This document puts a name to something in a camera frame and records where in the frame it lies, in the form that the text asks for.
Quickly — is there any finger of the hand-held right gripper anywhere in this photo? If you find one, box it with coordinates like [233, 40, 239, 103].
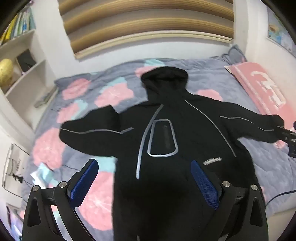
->
[276, 125, 296, 141]

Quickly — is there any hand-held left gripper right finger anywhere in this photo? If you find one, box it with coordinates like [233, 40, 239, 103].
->
[191, 160, 269, 241]

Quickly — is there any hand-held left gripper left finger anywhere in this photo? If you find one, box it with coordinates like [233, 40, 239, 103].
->
[22, 159, 99, 241]

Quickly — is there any black hooded jacket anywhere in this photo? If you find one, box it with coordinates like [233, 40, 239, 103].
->
[59, 65, 285, 241]

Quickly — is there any floral grey pink blanket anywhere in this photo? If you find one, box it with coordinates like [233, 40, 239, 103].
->
[20, 44, 296, 232]

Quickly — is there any pink pillow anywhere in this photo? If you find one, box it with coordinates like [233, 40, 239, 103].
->
[224, 61, 296, 149]

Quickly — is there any white printed paper sheet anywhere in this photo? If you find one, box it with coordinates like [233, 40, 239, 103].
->
[2, 144, 25, 193]

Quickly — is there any black box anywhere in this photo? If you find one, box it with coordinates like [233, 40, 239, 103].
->
[16, 49, 37, 73]

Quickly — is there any golden globe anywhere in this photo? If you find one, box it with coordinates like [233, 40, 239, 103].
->
[0, 58, 14, 87]

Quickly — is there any white shelf unit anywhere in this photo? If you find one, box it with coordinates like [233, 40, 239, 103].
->
[0, 7, 58, 130]

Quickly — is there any striped window blind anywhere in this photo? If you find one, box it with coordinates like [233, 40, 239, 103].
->
[57, 0, 234, 59]

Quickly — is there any row of books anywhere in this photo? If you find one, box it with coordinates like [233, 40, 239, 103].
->
[0, 6, 36, 45]

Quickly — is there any black cable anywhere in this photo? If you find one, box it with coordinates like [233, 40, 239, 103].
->
[265, 190, 296, 207]

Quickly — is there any wall map poster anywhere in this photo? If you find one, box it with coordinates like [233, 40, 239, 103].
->
[266, 5, 294, 50]

